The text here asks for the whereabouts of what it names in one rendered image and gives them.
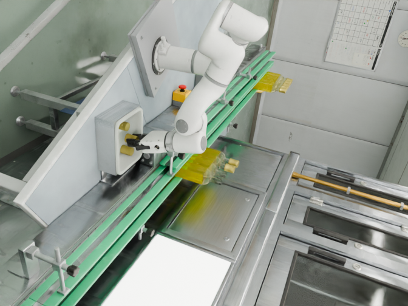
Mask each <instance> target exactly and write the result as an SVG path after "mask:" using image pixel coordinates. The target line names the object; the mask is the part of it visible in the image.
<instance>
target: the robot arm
mask: <svg viewBox="0 0 408 306"><path fill-rule="evenodd" d="M219 27H221V28H222V29H224V30H225V31H224V33H222V32H220V31H219ZM267 31H268V21H267V20H266V19H265V18H264V17H262V16H257V15H255V14H253V13H251V12H249V11H248V10H246V9H244V8H242V7H241V6H239V5H237V4H235V3H233V1H230V0H222V1H221V2H220V3H219V4H218V6H217V8H216V10H215V11H214V13H213V15H212V17H211V19H210V20H209V23H208V24H207V26H206V28H205V30H204V31H203V33H202V35H201V38H200V41H199V44H198V50H194V49H187V48H182V47H176V46H171V45H170V44H168V43H167V42H166V39H165V37H164V36H162V37H161V41H160V42H159V43H158V45H157V47H156V50H155V55H154V64H155V68H156V70H157V71H158V72H161V71H163V70H164V69H169V70H176V71H179V72H186V73H193V74H197V75H202V76H203V77H202V79H201V80H200V82H199V83H198V84H197V85H196V86H195V88H194V89H193V90H192V92H191V93H190V94H189V95H188V96H187V98H186V100H185V101H184V102H183V104H182V106H181V108H180V109H179V111H178V113H177V115H176V118H175V121H174V126H175V129H176V131H169V132H168V131H151V132H150V133H148V134H145V133H144V134H133V135H135V136H138V137H139V140H136V139H132V138H127V139H126V142H127V145H128V146H129V147H135V148H136V151H139V150H142V153H163V152H178V153H189V154H202V153H203V152H204V151H205V150H206V146H207V139H206V127H207V116H206V114H205V111H206V109H207V108H208V107H209V106H210V105H211V104H212V103H213V102H215V101H216V100H217V99H218V98H219V97H220V96H221V95H222V94H223V93H224V92H225V90H226V88H227V87H228V85H229V83H230V81H231V80H232V78H233V76H234V74H235V73H236V71H237V69H238V68H239V66H240V64H241V62H242V61H243V59H244V56H245V48H246V47H247V45H248V43H249V42H256V41H258V40H260V39H262V38H263V37H264V36H265V34H266V33H267ZM139 143H141V145H139Z"/></svg>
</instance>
